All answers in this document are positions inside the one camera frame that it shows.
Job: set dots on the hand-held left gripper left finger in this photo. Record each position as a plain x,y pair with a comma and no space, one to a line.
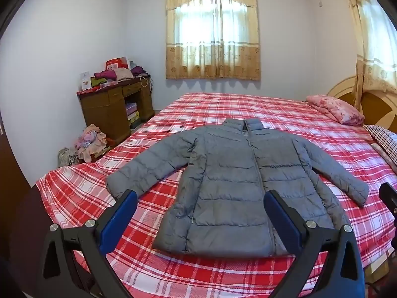
119,220

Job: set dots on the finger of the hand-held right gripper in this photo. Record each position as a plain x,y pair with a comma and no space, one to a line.
388,197

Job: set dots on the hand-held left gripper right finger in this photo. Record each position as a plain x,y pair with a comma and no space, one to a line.
283,220

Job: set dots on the grey puffer jacket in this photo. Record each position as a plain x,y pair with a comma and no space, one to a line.
223,177

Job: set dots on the pile of pink clothes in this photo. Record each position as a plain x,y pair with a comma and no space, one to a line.
91,142

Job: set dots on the purple folded clothes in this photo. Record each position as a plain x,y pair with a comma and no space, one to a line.
138,69

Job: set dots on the striped pillow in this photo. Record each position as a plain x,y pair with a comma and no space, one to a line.
384,139

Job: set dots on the cardboard box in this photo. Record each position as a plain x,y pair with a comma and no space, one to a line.
380,265

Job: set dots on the floral grey cloth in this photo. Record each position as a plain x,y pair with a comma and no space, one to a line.
68,157

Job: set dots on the yellow box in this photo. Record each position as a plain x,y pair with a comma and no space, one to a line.
135,118

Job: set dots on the pink floral pillow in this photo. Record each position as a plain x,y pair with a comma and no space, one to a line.
335,108

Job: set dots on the brown wooden desk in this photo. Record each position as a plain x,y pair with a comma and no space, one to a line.
102,111

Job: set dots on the purple box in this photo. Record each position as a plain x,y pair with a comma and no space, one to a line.
131,108

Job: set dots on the wooden headboard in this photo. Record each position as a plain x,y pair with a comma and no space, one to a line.
341,91

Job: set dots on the bed with red plaid sheet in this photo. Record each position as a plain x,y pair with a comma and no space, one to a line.
186,108

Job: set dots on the green cloth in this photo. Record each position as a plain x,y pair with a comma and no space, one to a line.
97,81

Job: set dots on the white printed card box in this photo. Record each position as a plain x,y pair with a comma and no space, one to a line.
85,81

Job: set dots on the magenta folded cloth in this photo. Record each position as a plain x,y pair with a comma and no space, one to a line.
105,74

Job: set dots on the pale pink folded cloth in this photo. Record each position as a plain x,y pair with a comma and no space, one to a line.
124,74

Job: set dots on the red box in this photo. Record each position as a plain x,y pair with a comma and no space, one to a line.
114,63

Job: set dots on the beige side curtain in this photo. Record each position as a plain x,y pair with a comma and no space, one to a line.
372,37

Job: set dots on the beige window curtain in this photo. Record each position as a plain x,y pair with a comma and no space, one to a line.
214,62

